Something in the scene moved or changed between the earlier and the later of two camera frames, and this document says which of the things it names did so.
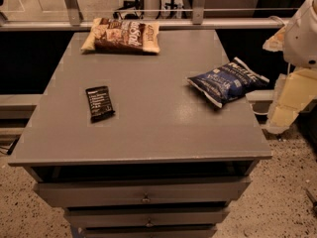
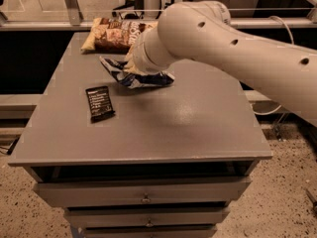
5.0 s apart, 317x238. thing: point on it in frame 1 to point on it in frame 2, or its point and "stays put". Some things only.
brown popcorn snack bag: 123,36 stays put
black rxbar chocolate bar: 99,103 stays put
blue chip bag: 228,82 to 136,79
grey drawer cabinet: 130,150 stays put
